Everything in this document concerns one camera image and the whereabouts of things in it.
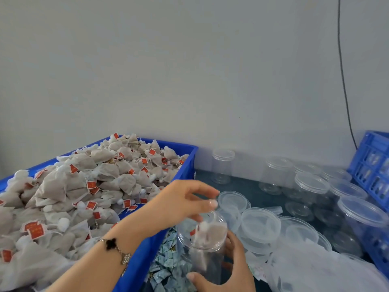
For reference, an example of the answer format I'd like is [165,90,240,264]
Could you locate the person's right hand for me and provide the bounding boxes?
[185,231,257,292]

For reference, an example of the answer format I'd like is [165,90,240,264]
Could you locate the person's left hand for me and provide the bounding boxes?
[130,179,221,239]

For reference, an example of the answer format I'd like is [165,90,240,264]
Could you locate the clear plastic jar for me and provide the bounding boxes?
[176,211,229,286]

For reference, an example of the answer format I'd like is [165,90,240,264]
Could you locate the white mesh tea bag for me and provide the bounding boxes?
[190,221,227,250]

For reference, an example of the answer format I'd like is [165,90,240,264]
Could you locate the pile of green desiccant packets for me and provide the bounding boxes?
[146,228,195,292]

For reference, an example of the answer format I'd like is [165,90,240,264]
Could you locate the pile of white label papers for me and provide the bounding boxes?
[255,240,389,292]

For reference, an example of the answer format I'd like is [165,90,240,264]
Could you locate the pile of tea bags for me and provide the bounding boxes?
[0,132,190,292]

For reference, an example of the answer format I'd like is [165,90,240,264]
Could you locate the group of lidded jars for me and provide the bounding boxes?
[211,149,389,256]

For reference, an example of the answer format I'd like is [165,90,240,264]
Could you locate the blue slatted crate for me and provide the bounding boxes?
[348,131,389,277]

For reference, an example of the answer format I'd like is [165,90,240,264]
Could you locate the person's left forearm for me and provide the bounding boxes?
[45,223,153,292]

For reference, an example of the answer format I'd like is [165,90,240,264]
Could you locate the blue plastic tray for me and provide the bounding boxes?
[0,137,199,292]

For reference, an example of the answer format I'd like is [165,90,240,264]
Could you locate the thin beaded bracelet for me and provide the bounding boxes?
[100,237,131,275]

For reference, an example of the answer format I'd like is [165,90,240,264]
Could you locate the black cable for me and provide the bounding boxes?
[337,0,359,150]

